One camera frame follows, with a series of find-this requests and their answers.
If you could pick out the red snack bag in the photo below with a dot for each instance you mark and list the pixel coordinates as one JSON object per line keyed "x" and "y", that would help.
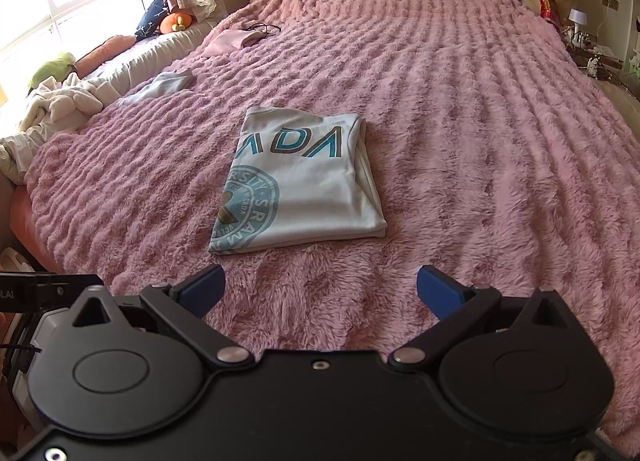
{"x": 547, "y": 8}

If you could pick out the white daybed cushion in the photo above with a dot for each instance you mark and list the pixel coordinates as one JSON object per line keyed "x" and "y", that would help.
{"x": 150, "y": 53}

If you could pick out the white table lamp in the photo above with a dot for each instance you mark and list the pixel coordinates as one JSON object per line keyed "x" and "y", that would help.
{"x": 577, "y": 18}

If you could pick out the cream crumpled blanket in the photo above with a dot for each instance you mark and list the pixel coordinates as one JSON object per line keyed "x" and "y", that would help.
{"x": 55, "y": 106}

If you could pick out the navy patterned pillow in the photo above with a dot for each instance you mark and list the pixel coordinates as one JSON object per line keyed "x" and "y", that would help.
{"x": 150, "y": 16}

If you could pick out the orange bolster pillow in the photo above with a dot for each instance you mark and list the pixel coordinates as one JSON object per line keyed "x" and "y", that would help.
{"x": 105, "y": 53}

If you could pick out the wall socket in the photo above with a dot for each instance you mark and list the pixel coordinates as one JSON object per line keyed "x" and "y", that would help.
{"x": 610, "y": 2}

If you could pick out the orange plush toy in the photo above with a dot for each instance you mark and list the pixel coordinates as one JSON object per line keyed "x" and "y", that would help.
{"x": 176, "y": 22}

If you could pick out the pink fluffy blanket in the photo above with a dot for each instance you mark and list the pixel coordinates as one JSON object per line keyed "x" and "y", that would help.
{"x": 475, "y": 141}

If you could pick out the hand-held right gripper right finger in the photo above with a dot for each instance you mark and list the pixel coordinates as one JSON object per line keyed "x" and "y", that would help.
{"x": 440, "y": 292}

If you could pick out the white printed sweatshirt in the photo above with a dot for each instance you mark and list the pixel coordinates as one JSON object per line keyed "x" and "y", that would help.
{"x": 305, "y": 181}

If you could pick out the pink cloth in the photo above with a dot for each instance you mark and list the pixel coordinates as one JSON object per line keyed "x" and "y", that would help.
{"x": 227, "y": 43}

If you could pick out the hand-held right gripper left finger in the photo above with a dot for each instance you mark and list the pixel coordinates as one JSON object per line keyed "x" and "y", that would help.
{"x": 202, "y": 291}

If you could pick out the light blue folded garment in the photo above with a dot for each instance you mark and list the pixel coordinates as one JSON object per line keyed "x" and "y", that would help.
{"x": 160, "y": 83}

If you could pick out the green plush toy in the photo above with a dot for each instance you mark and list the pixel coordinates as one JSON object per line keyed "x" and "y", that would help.
{"x": 50, "y": 70}

